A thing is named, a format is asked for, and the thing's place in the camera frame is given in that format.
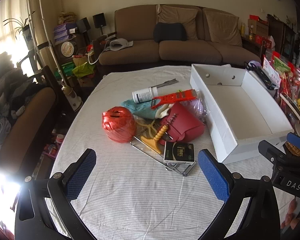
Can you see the white cardboard box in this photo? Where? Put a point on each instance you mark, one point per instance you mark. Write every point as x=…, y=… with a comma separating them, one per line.
x=240, y=105

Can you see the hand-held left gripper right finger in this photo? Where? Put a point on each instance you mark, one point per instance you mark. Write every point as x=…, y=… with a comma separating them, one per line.
x=212, y=176

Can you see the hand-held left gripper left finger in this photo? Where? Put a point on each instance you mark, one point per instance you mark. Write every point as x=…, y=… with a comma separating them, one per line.
x=81, y=176

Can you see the stack of purple packets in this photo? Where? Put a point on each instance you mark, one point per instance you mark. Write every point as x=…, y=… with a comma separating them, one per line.
x=63, y=32

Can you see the cream cloth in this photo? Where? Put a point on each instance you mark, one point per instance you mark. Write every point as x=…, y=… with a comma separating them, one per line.
x=162, y=112

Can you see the yellow bottles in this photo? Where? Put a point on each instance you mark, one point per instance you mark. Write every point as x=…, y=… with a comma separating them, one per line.
x=243, y=30

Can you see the beige sofa cushion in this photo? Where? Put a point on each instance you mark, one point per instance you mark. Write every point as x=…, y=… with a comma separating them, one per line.
x=222, y=27
x=176, y=15

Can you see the black speaker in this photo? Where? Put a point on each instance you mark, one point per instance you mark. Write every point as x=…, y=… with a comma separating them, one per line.
x=99, y=20
x=83, y=25

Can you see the potted plant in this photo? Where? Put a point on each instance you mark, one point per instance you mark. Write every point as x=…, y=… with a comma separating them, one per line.
x=22, y=27

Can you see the brown wicker basket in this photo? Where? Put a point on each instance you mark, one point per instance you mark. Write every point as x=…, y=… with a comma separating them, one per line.
x=296, y=149

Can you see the black lumbar cushion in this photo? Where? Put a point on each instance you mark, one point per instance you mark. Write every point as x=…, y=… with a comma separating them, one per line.
x=170, y=32

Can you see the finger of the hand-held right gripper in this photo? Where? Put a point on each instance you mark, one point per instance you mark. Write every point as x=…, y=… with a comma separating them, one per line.
x=298, y=141
x=270, y=151

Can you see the red gift box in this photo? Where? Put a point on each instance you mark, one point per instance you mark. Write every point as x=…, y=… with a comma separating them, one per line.
x=262, y=40

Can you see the red twine ball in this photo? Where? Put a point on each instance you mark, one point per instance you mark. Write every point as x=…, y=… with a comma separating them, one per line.
x=118, y=125

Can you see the green bag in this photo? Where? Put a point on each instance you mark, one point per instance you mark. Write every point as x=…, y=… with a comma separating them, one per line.
x=82, y=70

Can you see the teal cloth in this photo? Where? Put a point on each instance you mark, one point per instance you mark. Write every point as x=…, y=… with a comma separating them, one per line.
x=137, y=107

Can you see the grey metal blade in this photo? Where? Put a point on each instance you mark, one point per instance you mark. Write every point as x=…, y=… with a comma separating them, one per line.
x=168, y=82

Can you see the red plastic grater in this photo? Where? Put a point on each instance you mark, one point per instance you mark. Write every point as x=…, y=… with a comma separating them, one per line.
x=175, y=97

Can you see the purple plastic bag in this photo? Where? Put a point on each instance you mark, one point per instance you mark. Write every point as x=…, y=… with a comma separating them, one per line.
x=198, y=108

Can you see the purple cup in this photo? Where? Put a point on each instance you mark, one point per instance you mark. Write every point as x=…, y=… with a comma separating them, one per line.
x=253, y=63

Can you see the dark wooden cabinet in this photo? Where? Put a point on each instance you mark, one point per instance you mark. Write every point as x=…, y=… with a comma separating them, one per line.
x=281, y=35

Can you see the brown cardboard box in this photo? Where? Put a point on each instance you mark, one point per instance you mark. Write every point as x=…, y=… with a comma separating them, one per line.
x=258, y=26

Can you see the brown sofa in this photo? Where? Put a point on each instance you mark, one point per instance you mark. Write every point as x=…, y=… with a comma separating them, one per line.
x=190, y=52

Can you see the white striped tablecloth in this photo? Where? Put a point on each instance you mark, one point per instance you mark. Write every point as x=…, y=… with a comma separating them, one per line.
x=130, y=205

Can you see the round printed tin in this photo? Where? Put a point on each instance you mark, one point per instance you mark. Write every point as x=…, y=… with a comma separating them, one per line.
x=68, y=48

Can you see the small black box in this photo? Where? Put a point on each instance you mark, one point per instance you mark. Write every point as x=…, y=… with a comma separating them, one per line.
x=178, y=152

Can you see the pile of clothes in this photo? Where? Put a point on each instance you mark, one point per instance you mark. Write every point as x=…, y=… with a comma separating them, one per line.
x=7, y=85

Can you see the red snack bags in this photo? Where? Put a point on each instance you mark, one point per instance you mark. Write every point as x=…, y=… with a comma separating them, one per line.
x=287, y=75

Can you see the clear plastic bag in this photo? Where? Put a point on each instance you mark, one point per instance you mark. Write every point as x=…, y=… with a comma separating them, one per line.
x=142, y=127

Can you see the white pill bottle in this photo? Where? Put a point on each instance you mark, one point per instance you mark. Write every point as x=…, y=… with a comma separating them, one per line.
x=145, y=95

